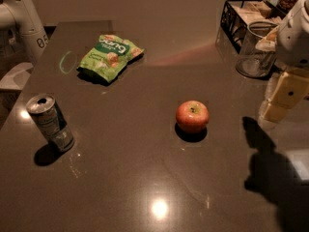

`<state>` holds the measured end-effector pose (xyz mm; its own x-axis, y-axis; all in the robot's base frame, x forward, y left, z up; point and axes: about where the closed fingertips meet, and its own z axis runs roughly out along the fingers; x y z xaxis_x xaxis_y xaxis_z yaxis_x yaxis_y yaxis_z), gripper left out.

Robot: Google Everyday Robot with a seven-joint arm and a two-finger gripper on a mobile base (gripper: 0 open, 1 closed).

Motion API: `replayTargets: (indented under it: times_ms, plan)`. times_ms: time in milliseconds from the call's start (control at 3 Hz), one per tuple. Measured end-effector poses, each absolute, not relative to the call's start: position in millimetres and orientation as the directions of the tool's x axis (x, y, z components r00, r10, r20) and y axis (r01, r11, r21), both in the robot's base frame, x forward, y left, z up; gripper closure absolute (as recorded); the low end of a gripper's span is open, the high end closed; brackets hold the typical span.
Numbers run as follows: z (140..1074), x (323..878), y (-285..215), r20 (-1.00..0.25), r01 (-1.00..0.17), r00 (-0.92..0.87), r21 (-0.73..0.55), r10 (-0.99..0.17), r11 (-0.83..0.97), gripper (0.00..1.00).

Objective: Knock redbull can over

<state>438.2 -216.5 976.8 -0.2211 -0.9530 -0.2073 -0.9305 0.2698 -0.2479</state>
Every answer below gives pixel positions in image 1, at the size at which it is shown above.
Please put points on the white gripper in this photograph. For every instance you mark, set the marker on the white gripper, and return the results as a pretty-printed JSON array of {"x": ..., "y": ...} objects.
[{"x": 294, "y": 45}]

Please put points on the silver redbull can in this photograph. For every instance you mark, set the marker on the silver redbull can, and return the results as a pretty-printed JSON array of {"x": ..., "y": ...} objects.
[{"x": 48, "y": 117}]

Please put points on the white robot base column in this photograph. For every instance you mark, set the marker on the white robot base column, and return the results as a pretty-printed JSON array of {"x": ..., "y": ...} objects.
[{"x": 22, "y": 16}]

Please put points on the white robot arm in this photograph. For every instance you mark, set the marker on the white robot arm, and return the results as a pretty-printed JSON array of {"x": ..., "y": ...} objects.
[{"x": 269, "y": 42}]

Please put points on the clear glass cup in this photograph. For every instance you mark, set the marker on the clear glass cup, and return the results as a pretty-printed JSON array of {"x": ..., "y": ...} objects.
[{"x": 254, "y": 62}]

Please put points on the red apple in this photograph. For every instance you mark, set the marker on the red apple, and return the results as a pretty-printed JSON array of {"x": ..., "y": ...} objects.
[{"x": 192, "y": 116}]

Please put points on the green snack bag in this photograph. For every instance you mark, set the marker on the green snack bag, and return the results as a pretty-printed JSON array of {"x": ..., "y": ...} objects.
[{"x": 109, "y": 57}]

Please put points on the black wire basket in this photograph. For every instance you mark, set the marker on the black wire basket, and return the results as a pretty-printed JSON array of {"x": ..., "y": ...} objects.
[{"x": 237, "y": 14}]

